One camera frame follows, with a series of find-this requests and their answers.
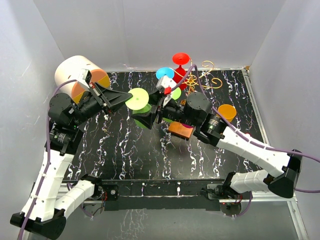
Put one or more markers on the blue wine glass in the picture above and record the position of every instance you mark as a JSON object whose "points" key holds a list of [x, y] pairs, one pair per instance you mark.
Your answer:
{"points": [[165, 71]]}

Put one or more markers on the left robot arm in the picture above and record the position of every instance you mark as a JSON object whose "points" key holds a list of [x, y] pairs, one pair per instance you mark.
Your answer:
{"points": [[45, 214]]}

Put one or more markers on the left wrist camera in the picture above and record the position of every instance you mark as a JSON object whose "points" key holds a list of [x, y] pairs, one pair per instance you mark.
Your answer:
{"points": [[84, 78]]}

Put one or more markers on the white drum with coloured lid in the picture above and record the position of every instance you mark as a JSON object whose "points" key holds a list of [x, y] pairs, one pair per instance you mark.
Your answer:
{"points": [[70, 68]]}

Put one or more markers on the pink wine glass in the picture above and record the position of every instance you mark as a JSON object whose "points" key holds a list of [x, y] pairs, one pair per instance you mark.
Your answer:
{"points": [[186, 125]]}

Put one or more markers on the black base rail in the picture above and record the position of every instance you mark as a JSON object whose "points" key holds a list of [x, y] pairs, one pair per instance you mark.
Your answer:
{"points": [[115, 195]]}

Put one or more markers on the red wine glass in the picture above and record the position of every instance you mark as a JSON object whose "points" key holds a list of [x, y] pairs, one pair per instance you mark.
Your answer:
{"points": [[180, 59]]}

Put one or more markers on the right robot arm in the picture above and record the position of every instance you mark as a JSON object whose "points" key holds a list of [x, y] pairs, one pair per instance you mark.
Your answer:
{"points": [[279, 171]]}

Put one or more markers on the orange wine glass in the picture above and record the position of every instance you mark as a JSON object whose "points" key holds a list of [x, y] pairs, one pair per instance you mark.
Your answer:
{"points": [[228, 111]]}

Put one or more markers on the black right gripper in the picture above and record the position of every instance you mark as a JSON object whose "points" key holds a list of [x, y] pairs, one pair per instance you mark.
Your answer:
{"points": [[156, 97]]}

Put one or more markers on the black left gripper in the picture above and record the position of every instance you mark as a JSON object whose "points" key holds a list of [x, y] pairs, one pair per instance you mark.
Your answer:
{"points": [[110, 98]]}

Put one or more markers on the wooden rack base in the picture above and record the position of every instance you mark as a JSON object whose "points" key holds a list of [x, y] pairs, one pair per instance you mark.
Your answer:
{"points": [[179, 130]]}

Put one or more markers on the green wine glass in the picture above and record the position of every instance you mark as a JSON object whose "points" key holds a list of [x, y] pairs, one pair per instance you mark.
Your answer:
{"points": [[139, 102], [175, 96]]}

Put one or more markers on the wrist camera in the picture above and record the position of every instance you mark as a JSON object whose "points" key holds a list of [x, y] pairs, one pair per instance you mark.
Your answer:
{"points": [[84, 78], [165, 85]]}

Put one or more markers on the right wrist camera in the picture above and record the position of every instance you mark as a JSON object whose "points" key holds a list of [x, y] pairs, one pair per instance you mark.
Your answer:
{"points": [[165, 85]]}

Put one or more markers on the gold wire glass rack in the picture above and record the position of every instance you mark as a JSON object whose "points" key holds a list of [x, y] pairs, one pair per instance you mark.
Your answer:
{"points": [[191, 81]]}

